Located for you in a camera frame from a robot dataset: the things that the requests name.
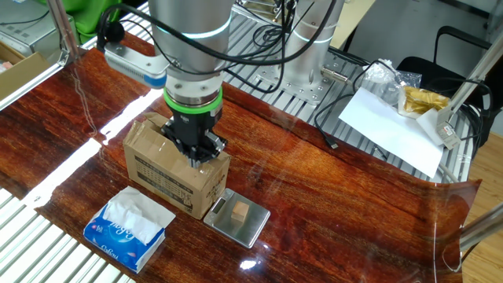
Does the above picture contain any green flange ring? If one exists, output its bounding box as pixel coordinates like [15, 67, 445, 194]
[162, 86, 224, 116]

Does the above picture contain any small wooden cube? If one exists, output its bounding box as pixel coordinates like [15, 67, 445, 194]
[230, 200, 250, 223]

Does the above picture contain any aluminium table edge rail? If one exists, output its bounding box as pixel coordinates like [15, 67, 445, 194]
[0, 2, 150, 113]

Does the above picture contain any brown cardboard box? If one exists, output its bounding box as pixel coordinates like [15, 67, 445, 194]
[123, 112, 232, 220]

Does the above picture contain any black USB cable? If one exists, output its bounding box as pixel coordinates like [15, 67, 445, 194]
[313, 58, 398, 150]

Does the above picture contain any silver digital kitchen scale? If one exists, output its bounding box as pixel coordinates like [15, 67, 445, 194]
[203, 187, 272, 249]

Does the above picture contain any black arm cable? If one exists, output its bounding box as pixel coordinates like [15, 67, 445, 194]
[96, 0, 339, 95]

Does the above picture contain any white paper sheet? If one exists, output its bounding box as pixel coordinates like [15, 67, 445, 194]
[338, 86, 445, 179]

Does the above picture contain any beige panel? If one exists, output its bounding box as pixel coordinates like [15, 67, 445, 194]
[329, 0, 377, 50]

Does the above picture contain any blue tissue pack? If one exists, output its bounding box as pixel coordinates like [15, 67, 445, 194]
[83, 186, 177, 274]

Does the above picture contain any clear plastic bag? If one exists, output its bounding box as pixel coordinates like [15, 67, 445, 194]
[360, 58, 424, 107]

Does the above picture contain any open cardboard storage box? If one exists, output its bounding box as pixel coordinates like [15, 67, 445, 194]
[0, 41, 52, 101]

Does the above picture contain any black cable bundle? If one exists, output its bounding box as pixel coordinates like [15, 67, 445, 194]
[426, 76, 494, 158]

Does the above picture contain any white labelled adapter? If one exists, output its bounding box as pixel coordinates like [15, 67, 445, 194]
[435, 105, 463, 151]

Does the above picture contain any aluminium frame post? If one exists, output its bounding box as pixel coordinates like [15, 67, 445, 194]
[458, 211, 503, 253]
[442, 37, 503, 119]
[46, 0, 82, 66]

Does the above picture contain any black chair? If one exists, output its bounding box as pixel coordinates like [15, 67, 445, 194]
[396, 25, 503, 146]

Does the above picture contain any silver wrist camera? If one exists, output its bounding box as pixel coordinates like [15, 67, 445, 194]
[102, 41, 169, 90]

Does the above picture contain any green cloth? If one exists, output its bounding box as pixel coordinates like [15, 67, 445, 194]
[37, 0, 121, 44]

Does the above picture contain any yellow snack packet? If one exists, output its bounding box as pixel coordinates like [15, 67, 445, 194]
[397, 85, 451, 120]

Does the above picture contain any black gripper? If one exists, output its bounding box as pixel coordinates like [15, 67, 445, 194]
[160, 109, 228, 169]

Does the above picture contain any grey metal machine case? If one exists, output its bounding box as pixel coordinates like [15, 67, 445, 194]
[0, 0, 78, 60]

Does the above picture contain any wood grain table mat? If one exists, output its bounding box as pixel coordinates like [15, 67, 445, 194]
[0, 33, 174, 201]
[35, 62, 483, 283]

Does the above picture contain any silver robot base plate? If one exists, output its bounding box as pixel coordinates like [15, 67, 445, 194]
[254, 37, 369, 106]

